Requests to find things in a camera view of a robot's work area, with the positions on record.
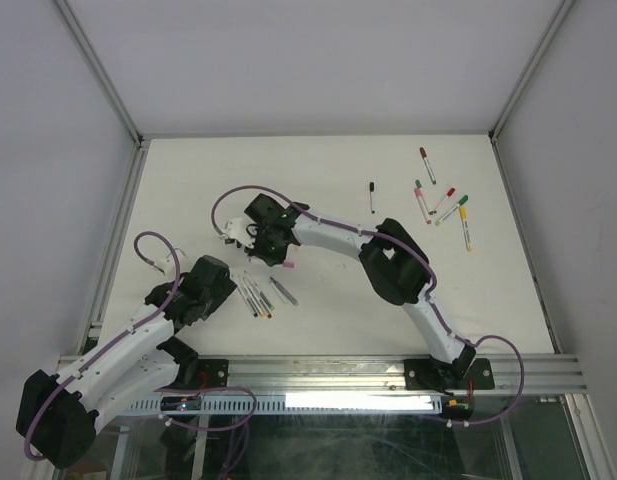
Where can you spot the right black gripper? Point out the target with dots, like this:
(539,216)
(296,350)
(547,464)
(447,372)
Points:
(270,258)

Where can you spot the aluminium front rail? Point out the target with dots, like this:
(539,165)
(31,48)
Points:
(535,374)

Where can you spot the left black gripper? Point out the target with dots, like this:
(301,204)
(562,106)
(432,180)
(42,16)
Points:
(224,290)

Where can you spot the yellow marker pen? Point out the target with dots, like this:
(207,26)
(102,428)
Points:
(252,295)

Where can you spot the pink cap marker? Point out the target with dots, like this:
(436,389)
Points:
(421,203)

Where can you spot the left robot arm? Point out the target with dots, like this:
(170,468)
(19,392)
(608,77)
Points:
(62,413)

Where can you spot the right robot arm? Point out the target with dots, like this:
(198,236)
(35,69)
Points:
(396,267)

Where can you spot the blue marker pen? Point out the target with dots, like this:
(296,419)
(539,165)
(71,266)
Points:
(245,297)

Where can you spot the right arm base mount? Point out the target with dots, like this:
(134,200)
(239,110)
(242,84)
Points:
(467,372)

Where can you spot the slotted cable duct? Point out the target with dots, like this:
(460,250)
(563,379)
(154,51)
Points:
(298,403)

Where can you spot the dark red cap marker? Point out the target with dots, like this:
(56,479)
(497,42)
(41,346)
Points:
(428,165)

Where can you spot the brown cap marker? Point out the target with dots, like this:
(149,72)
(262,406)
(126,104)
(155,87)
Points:
(268,311)

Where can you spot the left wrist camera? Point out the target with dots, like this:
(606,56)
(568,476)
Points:
(167,265)

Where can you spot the light green cap marker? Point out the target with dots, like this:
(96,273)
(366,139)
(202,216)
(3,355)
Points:
(278,291)

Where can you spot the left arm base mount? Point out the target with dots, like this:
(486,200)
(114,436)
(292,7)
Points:
(193,371)

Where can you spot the controller board with LEDs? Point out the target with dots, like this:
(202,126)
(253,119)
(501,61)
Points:
(182,403)

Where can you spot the small black cap marker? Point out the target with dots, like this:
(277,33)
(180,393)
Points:
(372,197)

